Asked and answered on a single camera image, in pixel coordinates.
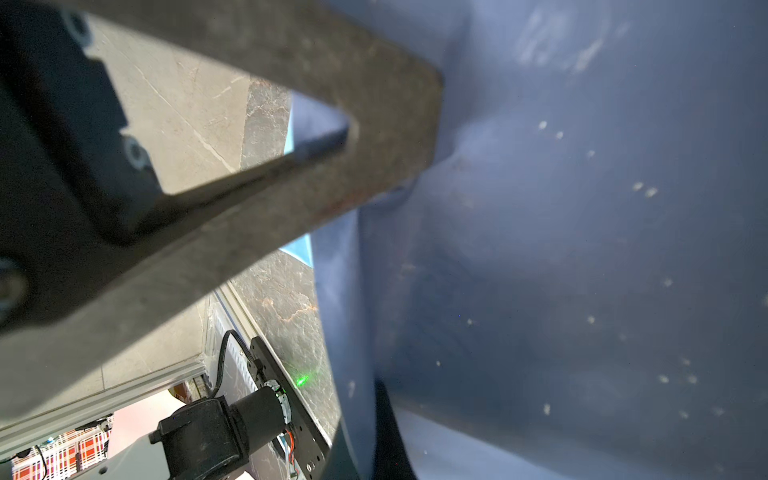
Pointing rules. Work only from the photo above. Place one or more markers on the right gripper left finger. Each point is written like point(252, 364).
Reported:
point(339, 463)

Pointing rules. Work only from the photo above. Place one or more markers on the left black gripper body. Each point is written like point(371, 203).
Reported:
point(73, 184)

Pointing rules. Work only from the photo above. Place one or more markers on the aluminium mounting rail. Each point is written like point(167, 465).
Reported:
point(44, 423)

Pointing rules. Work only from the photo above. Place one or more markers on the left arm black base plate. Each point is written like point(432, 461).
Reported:
point(308, 447)

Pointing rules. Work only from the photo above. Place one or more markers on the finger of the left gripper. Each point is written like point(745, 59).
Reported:
point(193, 241)

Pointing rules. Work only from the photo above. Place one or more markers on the light blue wrapping paper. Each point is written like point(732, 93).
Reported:
point(577, 287)

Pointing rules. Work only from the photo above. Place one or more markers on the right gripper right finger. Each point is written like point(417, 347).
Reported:
point(391, 461)

